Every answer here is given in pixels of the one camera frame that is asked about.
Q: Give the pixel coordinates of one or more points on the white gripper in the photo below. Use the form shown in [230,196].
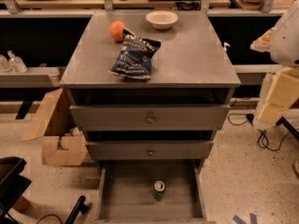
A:
[286,42]

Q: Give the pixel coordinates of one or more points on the grey open bottom drawer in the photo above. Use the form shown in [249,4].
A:
[125,193]

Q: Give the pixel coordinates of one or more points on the grey top drawer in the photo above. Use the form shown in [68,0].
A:
[149,117]

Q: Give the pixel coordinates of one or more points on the black office chair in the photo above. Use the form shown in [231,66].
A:
[12,185]

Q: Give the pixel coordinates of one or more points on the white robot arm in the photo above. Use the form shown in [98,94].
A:
[284,46]

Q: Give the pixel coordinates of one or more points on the blue chip bag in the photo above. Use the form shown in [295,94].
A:
[134,60]

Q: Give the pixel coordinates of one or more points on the white pump dispenser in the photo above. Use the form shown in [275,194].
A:
[226,46]

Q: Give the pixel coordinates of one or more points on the clear plastic bottle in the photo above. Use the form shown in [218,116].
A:
[16,63]

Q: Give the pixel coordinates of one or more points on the green soda can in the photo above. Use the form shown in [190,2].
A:
[158,190]

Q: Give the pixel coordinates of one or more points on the grey drawer cabinet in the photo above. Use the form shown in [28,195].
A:
[190,68]

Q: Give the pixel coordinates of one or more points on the grey middle drawer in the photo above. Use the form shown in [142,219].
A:
[149,150]

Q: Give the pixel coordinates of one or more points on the blue floor tape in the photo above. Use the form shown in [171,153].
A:
[249,219]

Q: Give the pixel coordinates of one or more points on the brown cardboard box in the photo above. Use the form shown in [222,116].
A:
[54,124]

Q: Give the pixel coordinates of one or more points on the black chair leg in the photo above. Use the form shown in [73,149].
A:
[289,127]

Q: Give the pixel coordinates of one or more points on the orange fruit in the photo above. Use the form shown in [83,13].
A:
[116,29]

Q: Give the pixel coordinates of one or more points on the white paper bowl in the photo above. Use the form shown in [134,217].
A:
[162,19]

